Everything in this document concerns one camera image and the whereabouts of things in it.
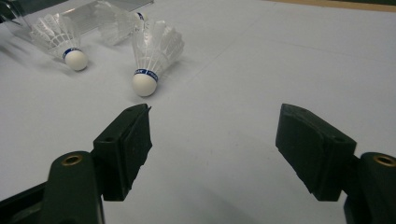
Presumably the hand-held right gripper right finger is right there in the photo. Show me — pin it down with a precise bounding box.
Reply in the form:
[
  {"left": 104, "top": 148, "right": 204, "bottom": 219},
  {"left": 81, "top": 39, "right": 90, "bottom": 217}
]
[{"left": 275, "top": 103, "right": 358, "bottom": 203}]

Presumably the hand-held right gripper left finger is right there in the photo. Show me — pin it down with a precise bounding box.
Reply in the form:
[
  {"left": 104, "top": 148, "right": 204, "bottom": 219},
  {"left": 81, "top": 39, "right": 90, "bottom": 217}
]
[{"left": 92, "top": 103, "right": 153, "bottom": 202}]

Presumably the white feather shuttlecock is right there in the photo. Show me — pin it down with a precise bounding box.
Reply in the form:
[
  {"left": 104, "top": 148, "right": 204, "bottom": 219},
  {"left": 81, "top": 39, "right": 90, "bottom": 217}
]
[
  {"left": 92, "top": 0, "right": 149, "bottom": 47},
  {"left": 130, "top": 20, "right": 186, "bottom": 97},
  {"left": 30, "top": 12, "right": 90, "bottom": 72}
]

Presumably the clear plastic tray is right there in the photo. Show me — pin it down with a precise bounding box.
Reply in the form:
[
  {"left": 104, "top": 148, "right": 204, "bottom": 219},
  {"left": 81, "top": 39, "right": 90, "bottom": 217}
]
[{"left": 0, "top": 0, "right": 155, "bottom": 43}]

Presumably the white table cover sheet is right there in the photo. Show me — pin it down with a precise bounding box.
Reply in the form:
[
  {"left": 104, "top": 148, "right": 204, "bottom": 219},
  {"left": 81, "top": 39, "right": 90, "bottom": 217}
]
[{"left": 0, "top": 0, "right": 396, "bottom": 224}]

